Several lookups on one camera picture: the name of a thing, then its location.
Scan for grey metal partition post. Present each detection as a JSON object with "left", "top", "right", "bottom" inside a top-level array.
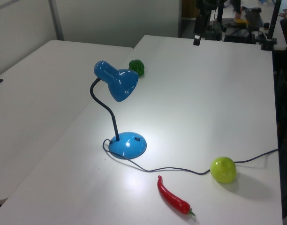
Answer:
[{"left": 49, "top": 0, "right": 65, "bottom": 41}]

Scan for green apple toy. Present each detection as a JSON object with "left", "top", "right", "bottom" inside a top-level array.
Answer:
[{"left": 210, "top": 156, "right": 237, "bottom": 184}]

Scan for black camera stand pole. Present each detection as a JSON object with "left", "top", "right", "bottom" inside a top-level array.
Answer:
[{"left": 261, "top": 0, "right": 282, "bottom": 51}]

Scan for red chili pepper toy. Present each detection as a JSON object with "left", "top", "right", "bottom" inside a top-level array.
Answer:
[{"left": 157, "top": 175, "right": 196, "bottom": 217}]

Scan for black equipment box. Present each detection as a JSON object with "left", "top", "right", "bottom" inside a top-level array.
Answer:
[{"left": 224, "top": 23, "right": 257, "bottom": 43}]

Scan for green bell pepper toy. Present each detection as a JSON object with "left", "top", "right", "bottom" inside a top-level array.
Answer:
[{"left": 128, "top": 60, "right": 146, "bottom": 77}]

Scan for dark lamp power cable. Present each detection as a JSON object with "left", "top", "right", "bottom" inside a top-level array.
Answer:
[{"left": 102, "top": 139, "right": 279, "bottom": 176}]

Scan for black Panda gripper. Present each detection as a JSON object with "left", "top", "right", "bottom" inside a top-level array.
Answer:
[{"left": 193, "top": 14, "right": 204, "bottom": 46}]

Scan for blue desk lamp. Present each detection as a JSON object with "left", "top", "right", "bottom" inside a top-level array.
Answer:
[{"left": 90, "top": 60, "right": 148, "bottom": 160}]

